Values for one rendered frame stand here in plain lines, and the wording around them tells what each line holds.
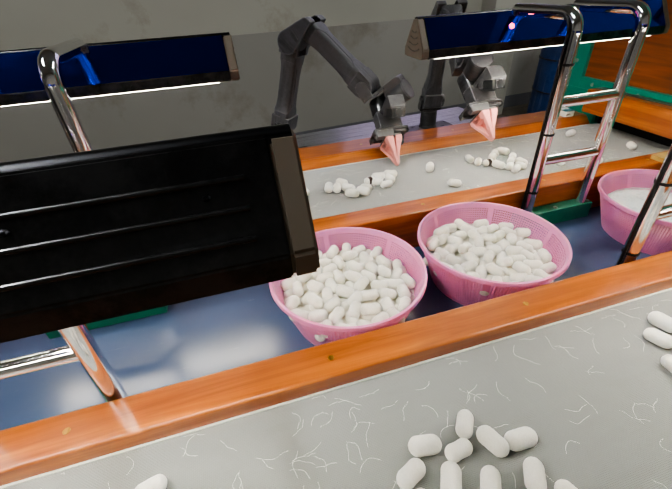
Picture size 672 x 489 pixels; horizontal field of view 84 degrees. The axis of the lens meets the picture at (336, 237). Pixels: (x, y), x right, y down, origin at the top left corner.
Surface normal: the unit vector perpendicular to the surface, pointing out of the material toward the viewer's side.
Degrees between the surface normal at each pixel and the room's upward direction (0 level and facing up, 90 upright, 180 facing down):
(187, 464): 0
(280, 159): 58
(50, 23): 90
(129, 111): 90
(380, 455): 0
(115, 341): 0
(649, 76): 90
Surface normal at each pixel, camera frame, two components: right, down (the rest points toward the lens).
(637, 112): -0.96, 0.20
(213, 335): -0.05, -0.83
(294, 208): 0.22, 0.00
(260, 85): 0.37, 0.50
